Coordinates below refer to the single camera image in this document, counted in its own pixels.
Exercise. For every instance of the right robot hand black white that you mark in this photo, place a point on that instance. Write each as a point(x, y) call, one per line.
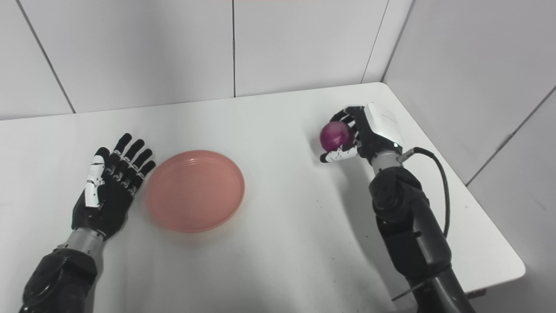
point(369, 130)

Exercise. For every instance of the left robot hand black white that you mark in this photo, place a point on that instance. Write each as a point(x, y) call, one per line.
point(108, 191)

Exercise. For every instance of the purple onion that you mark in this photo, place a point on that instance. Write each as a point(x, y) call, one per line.
point(335, 135)

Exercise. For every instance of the pink plate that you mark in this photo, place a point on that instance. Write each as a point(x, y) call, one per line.
point(195, 190)

